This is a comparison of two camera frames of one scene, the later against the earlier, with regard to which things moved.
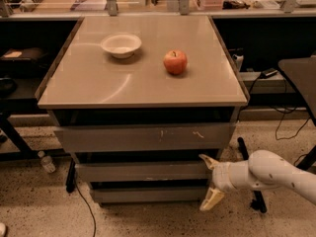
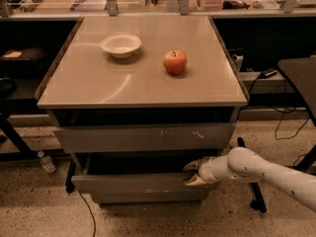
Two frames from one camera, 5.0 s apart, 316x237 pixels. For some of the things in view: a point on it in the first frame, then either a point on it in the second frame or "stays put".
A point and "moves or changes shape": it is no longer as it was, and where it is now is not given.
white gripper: [221, 178] -> [206, 171]
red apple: [175, 61] stays put
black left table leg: [25, 151] stays put
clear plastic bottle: [46, 162] stays put
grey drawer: [143, 172] moves or changes shape
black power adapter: [268, 72] stays put
